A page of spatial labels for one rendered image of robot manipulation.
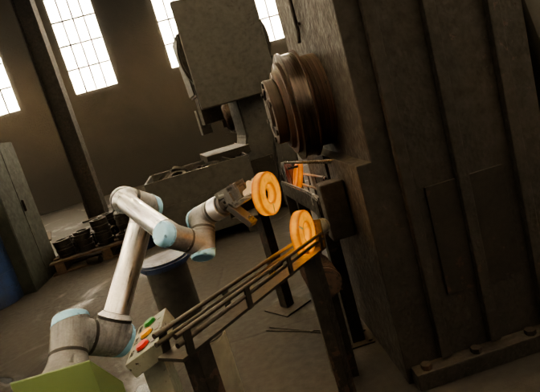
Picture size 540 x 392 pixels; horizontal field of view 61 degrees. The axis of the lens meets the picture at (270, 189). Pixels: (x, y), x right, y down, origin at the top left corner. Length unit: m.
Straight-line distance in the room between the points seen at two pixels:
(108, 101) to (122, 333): 10.40
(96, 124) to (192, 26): 8.00
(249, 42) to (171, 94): 7.51
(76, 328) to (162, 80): 10.35
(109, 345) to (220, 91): 3.00
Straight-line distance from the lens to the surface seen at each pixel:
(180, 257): 2.83
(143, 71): 12.19
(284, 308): 2.74
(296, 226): 1.53
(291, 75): 1.86
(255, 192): 1.54
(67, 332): 2.09
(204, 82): 4.58
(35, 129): 12.80
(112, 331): 2.16
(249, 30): 4.73
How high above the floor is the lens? 1.17
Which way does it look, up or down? 11 degrees down
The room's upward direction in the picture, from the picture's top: 16 degrees counter-clockwise
